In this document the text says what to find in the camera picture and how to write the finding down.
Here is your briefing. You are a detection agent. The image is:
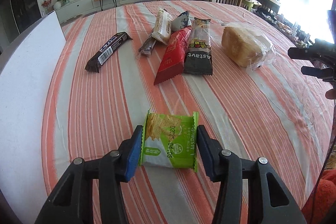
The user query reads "brown sausage stick packet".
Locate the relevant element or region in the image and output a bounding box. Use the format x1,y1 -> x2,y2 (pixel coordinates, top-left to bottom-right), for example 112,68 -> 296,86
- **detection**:
138,35 -> 157,56

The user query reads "beige wafer packet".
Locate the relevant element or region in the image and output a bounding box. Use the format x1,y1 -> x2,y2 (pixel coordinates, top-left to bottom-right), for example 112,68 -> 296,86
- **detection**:
151,8 -> 173,45

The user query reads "person's right hand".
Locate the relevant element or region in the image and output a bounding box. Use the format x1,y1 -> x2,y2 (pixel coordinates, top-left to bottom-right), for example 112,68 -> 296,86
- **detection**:
325,88 -> 336,100

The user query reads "white TV cabinet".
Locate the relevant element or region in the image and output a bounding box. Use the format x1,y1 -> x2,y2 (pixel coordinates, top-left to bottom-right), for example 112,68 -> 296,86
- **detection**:
56,0 -> 149,23

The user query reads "red snack packet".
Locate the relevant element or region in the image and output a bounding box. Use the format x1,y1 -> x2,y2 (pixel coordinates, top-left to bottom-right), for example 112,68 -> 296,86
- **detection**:
154,26 -> 191,85

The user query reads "blue white snack packet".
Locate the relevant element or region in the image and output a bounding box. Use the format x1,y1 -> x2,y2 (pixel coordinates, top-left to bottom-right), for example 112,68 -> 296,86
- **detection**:
171,11 -> 191,32

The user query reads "black Astavt gummy packet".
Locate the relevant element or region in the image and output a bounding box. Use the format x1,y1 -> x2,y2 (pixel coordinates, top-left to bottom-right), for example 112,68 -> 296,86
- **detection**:
183,18 -> 213,75

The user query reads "red flower vase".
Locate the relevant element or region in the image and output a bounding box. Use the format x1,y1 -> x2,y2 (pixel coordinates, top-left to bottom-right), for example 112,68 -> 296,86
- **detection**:
41,0 -> 54,14

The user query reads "white cardboard box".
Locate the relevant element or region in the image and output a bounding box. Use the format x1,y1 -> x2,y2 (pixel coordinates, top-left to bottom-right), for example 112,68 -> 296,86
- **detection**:
1,12 -> 66,223

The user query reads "green cracker packet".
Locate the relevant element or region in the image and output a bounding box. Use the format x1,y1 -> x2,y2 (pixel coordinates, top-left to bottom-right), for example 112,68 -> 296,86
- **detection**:
139,111 -> 199,172

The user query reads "striped pink tablecloth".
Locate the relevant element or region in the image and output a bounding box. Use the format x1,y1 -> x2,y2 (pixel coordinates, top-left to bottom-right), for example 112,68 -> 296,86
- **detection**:
42,1 -> 334,206

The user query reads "dark chocolate bar wrapper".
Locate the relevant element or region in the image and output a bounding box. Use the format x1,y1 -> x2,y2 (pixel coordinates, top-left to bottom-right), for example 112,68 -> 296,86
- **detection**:
84,32 -> 132,73

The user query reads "bread loaf in bag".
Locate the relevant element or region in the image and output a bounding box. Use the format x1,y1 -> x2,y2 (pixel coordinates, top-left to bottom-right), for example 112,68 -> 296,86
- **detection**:
222,22 -> 276,71

